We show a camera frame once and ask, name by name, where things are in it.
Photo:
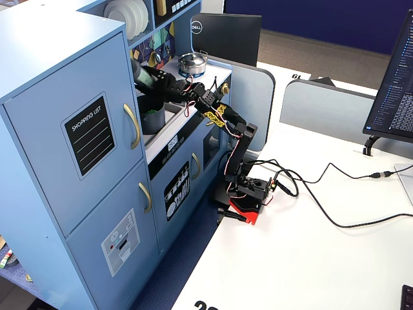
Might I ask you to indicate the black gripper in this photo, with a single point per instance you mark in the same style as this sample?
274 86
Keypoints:
154 79

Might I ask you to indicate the red robot base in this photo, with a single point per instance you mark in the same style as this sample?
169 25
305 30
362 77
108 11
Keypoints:
245 208

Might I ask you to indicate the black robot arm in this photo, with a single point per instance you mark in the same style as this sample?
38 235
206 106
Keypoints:
240 151

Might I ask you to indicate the green toy peas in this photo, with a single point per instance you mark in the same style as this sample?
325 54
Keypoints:
151 111

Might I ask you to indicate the gray pot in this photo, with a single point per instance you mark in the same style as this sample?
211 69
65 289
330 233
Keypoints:
154 121

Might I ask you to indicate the shiny steel pot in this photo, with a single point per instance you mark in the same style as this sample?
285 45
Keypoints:
192 63

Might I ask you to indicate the white plate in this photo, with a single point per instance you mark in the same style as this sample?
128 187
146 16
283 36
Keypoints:
146 14
137 16
116 13

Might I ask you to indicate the gold stove knob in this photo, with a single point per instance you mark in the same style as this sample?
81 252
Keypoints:
225 88

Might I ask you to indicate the wooden cutting board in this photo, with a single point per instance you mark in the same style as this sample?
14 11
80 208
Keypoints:
161 7

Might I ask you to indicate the black Dell monitor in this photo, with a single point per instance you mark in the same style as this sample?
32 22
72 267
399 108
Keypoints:
232 35

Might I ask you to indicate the rounded gray desk divider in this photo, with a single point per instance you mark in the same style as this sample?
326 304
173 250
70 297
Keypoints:
255 97

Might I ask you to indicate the blue toy kitchen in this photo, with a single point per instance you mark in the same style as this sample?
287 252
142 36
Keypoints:
48 97

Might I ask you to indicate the white number label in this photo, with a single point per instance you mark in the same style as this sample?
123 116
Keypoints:
298 76

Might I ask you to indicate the black table clamp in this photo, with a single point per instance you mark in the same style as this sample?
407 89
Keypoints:
230 214

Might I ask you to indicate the long gray desk divider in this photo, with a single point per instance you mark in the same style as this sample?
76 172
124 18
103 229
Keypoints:
322 109

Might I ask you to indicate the black paper sheet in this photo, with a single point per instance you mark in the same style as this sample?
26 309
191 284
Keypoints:
326 82

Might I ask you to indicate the black monitor stand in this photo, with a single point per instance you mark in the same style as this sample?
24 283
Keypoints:
371 143

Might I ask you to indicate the gray tape roll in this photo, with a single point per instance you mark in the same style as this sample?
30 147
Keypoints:
14 261

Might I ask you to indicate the green and white box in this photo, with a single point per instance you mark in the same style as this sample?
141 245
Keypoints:
4 260

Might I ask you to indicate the monitor showing code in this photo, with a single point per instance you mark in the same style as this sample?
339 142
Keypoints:
395 87

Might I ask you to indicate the silver laptop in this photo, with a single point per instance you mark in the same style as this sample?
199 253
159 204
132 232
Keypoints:
406 182

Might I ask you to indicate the black keyboard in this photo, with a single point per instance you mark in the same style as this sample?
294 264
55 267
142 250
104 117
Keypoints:
408 298

